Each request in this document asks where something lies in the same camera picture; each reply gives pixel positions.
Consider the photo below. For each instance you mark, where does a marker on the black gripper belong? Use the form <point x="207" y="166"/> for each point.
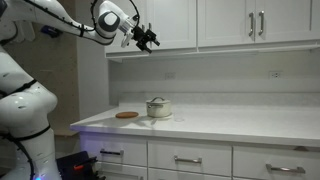
<point x="140" y="34"/>

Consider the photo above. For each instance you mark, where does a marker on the white wall cabinet door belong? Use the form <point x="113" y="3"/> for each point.
<point x="316" y="20"/>
<point x="115" y="49"/>
<point x="223" y="23"/>
<point x="286" y="20"/>
<point x="176" y="23"/>

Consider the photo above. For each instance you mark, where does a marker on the white base cabinet door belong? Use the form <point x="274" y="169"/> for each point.
<point x="123" y="168"/>
<point x="213" y="176"/>
<point x="166" y="175"/>

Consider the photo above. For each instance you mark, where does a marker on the cream pot lid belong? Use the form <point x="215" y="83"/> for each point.
<point x="163" y="102"/>

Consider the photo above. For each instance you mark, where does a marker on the tall white side panel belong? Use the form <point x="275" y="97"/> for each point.
<point x="93" y="73"/>

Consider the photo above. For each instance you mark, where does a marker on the cream cooking pot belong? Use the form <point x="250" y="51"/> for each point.
<point x="160" y="110"/>

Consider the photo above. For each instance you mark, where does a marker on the round cork trivet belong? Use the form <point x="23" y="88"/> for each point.
<point x="126" y="115"/>

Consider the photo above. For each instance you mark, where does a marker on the small red tag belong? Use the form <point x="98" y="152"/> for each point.
<point x="78" y="167"/>

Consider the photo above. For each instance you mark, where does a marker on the black equipment case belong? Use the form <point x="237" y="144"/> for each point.
<point x="68" y="161"/>

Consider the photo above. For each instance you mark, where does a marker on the silver wrist camera bar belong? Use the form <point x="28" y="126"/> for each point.
<point x="126" y="31"/>

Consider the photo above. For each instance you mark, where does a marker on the white wall outlet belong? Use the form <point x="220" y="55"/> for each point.
<point x="275" y="74"/>
<point x="170" y="75"/>

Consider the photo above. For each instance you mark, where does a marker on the white wall cabinet frame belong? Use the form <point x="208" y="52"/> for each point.
<point x="233" y="49"/>

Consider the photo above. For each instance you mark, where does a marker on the plywood wall panel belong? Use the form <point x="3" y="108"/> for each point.
<point x="63" y="83"/>

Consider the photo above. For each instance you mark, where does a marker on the blue wall-mounted device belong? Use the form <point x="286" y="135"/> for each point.
<point x="51" y="32"/>

